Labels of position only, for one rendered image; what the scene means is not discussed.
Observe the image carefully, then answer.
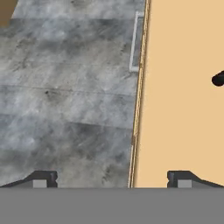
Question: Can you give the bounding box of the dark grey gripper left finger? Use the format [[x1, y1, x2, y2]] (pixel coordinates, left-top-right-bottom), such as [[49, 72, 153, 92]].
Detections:
[[0, 170, 59, 189]]

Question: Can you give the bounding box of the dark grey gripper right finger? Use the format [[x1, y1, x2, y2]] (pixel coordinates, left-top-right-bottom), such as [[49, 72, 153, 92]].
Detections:
[[166, 170, 224, 189]]

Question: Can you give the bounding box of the light wooden drawer front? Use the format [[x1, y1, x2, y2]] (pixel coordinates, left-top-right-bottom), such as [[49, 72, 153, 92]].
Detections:
[[127, 0, 152, 189]]

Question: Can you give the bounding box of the black rounded object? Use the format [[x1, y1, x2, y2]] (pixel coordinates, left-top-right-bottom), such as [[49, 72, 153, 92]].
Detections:
[[211, 70, 224, 88]]

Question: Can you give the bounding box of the brown wooden cabinet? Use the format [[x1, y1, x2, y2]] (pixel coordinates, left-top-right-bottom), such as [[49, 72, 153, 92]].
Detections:
[[0, 0, 19, 29]]

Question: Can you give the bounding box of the white bar drawer handle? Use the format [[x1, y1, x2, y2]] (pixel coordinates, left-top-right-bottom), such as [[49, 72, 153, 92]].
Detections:
[[129, 10, 145, 74]]

